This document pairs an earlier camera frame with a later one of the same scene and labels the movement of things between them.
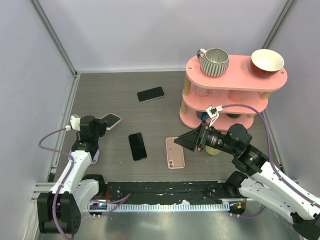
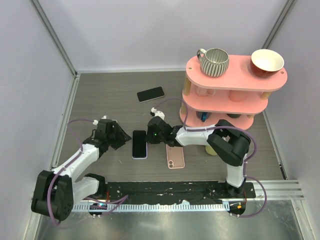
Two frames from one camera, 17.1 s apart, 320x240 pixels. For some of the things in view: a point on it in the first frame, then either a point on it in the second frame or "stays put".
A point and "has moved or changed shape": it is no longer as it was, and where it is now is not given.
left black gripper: x=102 y=124 -> x=122 y=137
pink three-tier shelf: x=233 y=98 stays put
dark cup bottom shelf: x=233 y=116 stays put
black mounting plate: x=171 y=192 stays put
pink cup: x=237 y=96 stays put
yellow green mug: x=212 y=151 stays put
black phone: x=137 y=146 has moved or changed shape
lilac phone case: x=96 y=156 has moved or changed shape
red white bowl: x=264 y=62 stays put
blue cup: x=202 y=115 stays put
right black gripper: x=191 y=139 -> x=150 y=139
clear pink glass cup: x=203 y=92 stays put
